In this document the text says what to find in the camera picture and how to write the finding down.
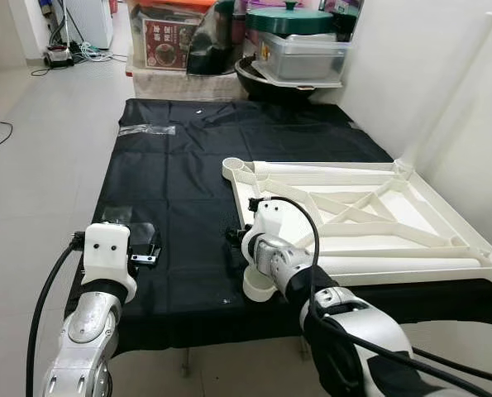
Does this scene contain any black wok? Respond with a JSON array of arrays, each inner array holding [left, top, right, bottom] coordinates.
[[235, 54, 346, 102]]

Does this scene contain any white fridge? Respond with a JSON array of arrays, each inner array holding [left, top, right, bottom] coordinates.
[[64, 0, 114, 50]]

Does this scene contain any beige cloth-covered bench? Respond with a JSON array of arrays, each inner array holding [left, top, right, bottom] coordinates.
[[130, 68, 246, 102]]

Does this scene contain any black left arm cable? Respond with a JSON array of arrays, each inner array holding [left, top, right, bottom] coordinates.
[[26, 236, 88, 397]]

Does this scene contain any clear plastic container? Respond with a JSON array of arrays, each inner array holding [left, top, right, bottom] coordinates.
[[258, 31, 351, 84]]

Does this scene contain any green picture box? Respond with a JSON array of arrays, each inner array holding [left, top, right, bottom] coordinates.
[[332, 0, 362, 41]]

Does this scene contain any white plastic children table top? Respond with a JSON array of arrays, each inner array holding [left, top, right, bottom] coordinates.
[[222, 157, 492, 303]]

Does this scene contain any green pot lid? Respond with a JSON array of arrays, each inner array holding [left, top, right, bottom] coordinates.
[[246, 2, 336, 36]]

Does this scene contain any orange-lid storage box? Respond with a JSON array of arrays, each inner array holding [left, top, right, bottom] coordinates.
[[128, 0, 217, 74]]

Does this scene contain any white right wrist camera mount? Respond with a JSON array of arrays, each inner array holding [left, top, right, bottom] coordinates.
[[242, 198, 294, 259]]

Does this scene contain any dark glossy bag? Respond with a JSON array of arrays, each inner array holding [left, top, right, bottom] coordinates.
[[186, 0, 238, 77]]

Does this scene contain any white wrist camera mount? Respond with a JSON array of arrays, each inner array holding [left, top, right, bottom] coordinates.
[[242, 198, 294, 259], [82, 222, 139, 300]]

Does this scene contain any black hanging cable bundle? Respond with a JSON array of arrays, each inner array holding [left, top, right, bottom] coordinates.
[[47, 0, 85, 50]]

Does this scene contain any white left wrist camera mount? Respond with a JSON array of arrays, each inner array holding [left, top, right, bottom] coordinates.
[[82, 222, 139, 300]]

